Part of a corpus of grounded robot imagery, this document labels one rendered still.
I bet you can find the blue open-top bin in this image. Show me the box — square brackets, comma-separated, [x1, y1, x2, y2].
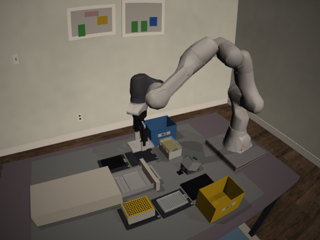
[144, 115, 177, 147]

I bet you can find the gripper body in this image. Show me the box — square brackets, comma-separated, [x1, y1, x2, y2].
[132, 110, 147, 127]

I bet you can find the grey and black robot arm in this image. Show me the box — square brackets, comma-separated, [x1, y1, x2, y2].
[126, 37, 264, 154]

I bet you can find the dark grey bench mat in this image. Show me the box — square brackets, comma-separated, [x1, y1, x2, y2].
[31, 123, 264, 240]

